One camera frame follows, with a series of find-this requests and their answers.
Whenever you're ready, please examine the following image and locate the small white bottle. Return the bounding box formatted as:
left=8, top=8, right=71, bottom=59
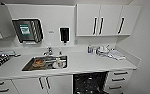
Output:
left=92, top=47, right=98, bottom=55

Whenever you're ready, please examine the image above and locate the blue label bottle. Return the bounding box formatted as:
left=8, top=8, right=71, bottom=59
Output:
left=87, top=44, right=93, bottom=55

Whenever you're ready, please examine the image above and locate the white three-door wall cabinet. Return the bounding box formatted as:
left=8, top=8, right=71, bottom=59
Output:
left=75, top=3, right=142, bottom=37

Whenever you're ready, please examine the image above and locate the white cup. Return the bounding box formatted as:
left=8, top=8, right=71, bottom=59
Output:
left=53, top=58, right=65, bottom=70

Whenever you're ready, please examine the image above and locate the white under-sink cabinet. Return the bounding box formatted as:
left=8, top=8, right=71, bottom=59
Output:
left=10, top=74, right=74, bottom=94

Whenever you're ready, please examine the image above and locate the chrome faucet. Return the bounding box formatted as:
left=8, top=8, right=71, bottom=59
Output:
left=43, top=46, right=55, bottom=57

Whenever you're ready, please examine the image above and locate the white narrow drawer unit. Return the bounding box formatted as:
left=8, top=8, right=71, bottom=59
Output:
left=104, top=68, right=136, bottom=94

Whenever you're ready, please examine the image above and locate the white wall outlet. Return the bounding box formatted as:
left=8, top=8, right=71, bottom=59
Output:
left=72, top=39, right=77, bottom=46

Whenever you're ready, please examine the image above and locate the black soap dispenser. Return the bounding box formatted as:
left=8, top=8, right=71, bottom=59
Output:
left=59, top=26, right=71, bottom=45

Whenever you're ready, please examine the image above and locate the paper towel dispenser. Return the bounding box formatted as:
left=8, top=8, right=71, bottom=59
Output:
left=11, top=18, right=45, bottom=45

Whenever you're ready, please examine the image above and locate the orange bowl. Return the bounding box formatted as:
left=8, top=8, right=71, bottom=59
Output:
left=32, top=58, right=47, bottom=69

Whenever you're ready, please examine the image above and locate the white drawer unit beside microwave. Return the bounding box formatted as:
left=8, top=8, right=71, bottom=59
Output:
left=0, top=78, right=20, bottom=94

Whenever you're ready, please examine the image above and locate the steel kitchen sink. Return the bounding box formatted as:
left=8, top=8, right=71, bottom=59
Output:
left=21, top=54, right=69, bottom=72

